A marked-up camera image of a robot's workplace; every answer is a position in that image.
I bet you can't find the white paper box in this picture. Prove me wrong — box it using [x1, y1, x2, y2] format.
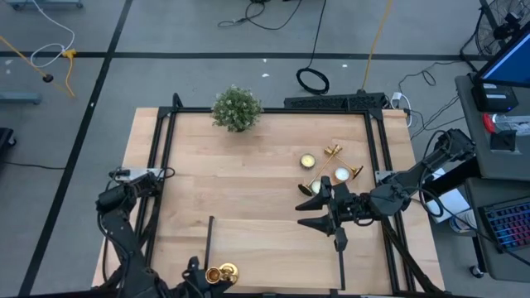
[424, 167, 471, 224]

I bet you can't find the grey floor bar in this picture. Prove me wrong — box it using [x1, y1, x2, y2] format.
[0, 91, 42, 105]

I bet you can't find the black perforated power strip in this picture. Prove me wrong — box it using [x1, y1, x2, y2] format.
[283, 91, 387, 112]

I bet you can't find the white floor cable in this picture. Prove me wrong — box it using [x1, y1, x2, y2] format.
[31, 0, 76, 70]

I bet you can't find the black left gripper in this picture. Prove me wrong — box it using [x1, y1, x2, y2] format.
[157, 256, 233, 298]

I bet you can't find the thick yellow power cable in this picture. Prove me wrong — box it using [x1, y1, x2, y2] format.
[362, 0, 393, 92]

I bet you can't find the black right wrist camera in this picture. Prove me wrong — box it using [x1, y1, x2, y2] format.
[333, 226, 349, 252]

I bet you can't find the green potted plant black pot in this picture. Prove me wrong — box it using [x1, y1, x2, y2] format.
[210, 84, 264, 133]

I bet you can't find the yellow floor cable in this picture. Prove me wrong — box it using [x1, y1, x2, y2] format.
[0, 35, 78, 99]

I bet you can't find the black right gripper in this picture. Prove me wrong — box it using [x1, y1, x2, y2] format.
[295, 175, 373, 238]

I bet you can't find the computer monitor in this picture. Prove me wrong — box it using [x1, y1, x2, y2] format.
[474, 26, 530, 89]

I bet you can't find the grey cart base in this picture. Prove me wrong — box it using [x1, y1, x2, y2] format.
[6, 0, 84, 10]

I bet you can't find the backlit keyboard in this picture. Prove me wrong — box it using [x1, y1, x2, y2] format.
[479, 197, 530, 253]

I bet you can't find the small black box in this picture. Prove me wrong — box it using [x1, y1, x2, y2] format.
[490, 130, 518, 152]

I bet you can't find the black floor fan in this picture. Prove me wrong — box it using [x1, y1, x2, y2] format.
[459, 0, 530, 74]

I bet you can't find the black aluminium rig frame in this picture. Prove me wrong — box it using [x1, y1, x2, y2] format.
[91, 93, 448, 298]

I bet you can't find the thin black floor cable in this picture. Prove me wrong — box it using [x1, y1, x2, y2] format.
[0, 160, 66, 171]

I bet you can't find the gold candlestick holder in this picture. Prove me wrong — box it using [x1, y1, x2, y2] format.
[297, 143, 344, 198]
[324, 144, 364, 180]
[205, 262, 240, 286]

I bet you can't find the black desk support beam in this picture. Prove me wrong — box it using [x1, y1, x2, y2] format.
[422, 156, 481, 199]

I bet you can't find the black equipment base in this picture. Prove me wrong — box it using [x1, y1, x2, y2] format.
[0, 127, 17, 151]

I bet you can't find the white blue cup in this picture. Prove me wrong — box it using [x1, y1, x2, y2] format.
[449, 209, 477, 233]

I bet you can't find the black cable with coil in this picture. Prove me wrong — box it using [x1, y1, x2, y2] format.
[296, 0, 331, 96]

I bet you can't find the black desktop device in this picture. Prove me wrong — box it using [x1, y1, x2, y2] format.
[470, 82, 519, 113]

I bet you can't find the grey rolling desk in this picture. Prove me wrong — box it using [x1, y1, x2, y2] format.
[463, 176, 530, 285]

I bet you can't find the looping black floor cable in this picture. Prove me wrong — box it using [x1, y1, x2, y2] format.
[218, 0, 304, 31]

